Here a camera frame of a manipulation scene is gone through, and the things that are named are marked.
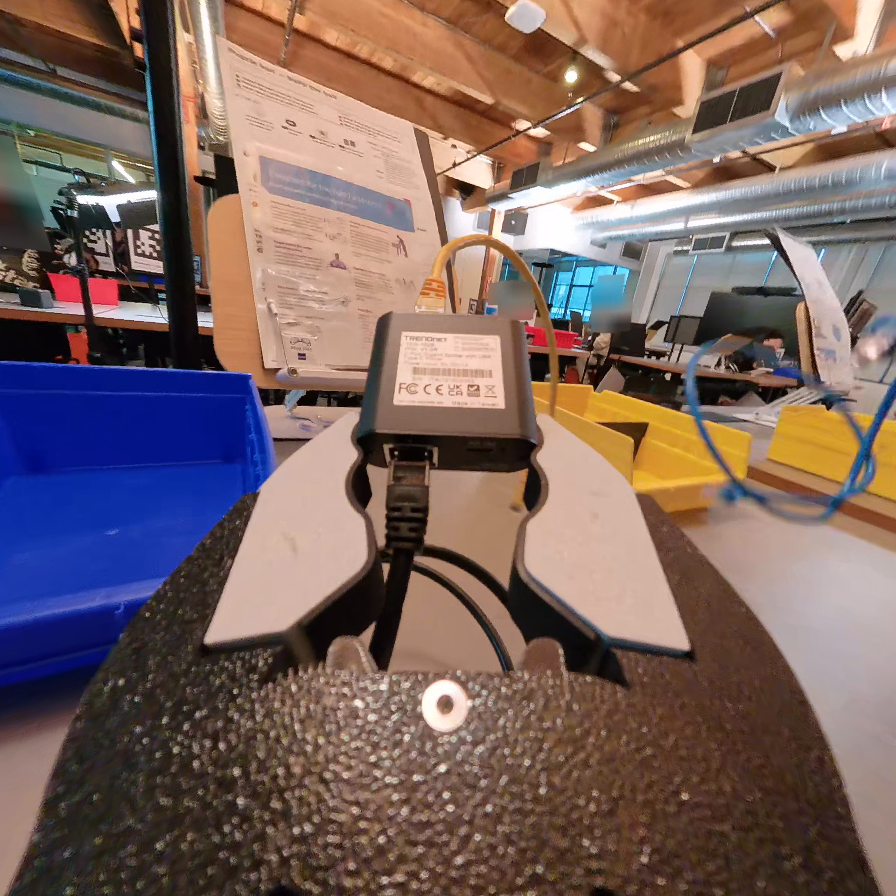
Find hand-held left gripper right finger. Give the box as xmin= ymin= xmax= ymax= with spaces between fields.
xmin=511 ymin=416 xmax=694 ymax=676

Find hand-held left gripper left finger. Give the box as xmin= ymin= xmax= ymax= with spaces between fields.
xmin=203 ymin=412 xmax=386 ymax=665

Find black ethernet cable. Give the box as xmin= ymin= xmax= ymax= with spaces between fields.
xmin=367 ymin=444 xmax=518 ymax=674

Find yellow plastic bin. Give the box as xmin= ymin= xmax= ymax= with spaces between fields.
xmin=532 ymin=381 xmax=753 ymax=512
xmin=766 ymin=402 xmax=896 ymax=484

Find blue ethernet cable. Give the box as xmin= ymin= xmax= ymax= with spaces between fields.
xmin=685 ymin=318 xmax=896 ymax=522

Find black ethernet splitter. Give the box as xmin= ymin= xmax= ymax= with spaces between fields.
xmin=356 ymin=311 xmax=540 ymax=473

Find yellow ethernet cable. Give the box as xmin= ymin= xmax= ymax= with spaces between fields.
xmin=414 ymin=237 xmax=560 ymax=421

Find grey desk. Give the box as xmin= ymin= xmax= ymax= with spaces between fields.
xmin=0 ymin=406 xmax=896 ymax=896

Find board stand base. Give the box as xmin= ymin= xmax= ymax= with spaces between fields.
xmin=274 ymin=366 xmax=372 ymax=393

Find blue plastic bin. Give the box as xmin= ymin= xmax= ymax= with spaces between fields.
xmin=0 ymin=360 xmax=277 ymax=690

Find black monitor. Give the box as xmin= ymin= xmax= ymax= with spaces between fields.
xmin=700 ymin=290 xmax=802 ymax=351

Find curled laminated sheet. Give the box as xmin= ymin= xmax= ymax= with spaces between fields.
xmin=770 ymin=225 xmax=856 ymax=393

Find laminated instruction sheet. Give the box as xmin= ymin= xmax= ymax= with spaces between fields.
xmin=217 ymin=38 xmax=449 ymax=372

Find black metal post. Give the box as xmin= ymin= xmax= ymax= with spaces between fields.
xmin=140 ymin=0 xmax=204 ymax=368

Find silver ventilation duct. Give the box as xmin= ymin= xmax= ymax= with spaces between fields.
xmin=574 ymin=150 xmax=896 ymax=246
xmin=483 ymin=45 xmax=896 ymax=211
xmin=185 ymin=0 xmax=232 ymax=151

